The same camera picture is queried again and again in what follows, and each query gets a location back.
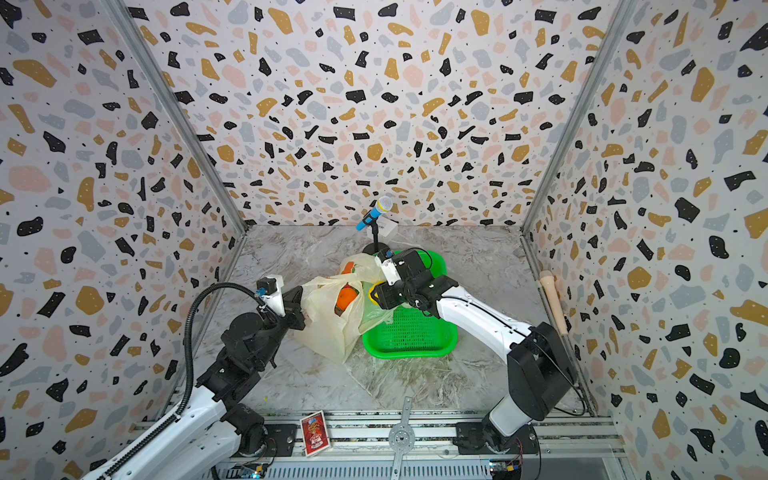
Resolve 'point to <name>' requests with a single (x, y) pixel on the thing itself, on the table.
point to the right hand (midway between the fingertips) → (373, 286)
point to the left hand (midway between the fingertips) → (299, 284)
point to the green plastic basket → (413, 335)
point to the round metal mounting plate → (401, 438)
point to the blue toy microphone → (382, 205)
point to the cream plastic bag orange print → (330, 335)
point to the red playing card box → (315, 433)
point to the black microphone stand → (375, 247)
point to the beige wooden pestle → (554, 296)
